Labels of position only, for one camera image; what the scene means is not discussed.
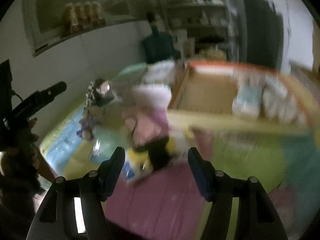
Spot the green plastic bagged cloth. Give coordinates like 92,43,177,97
89,126,129,164

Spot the floral tissue pack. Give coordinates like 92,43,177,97
142,60,176,85

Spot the leopard print plush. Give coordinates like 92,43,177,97
84,79,115,109

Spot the white floral cloth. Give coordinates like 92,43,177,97
262,75,307,126

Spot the bear doll purple dress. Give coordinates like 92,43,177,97
76,109,100,141

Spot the metal shelf rack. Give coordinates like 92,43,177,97
163,0,239,61

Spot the dark refrigerator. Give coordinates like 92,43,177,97
244,0,284,69

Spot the left hand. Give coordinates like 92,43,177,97
28,118,40,169

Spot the pale green towel pack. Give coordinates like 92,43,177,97
232,84,263,120

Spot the pink cloth pack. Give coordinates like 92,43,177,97
122,84,171,147

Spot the green tissue box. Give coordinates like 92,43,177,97
117,62,148,80

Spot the orange drink bottles row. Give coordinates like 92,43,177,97
62,1,106,36

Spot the orange rimmed cardboard tray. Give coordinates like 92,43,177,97
167,61,316,134

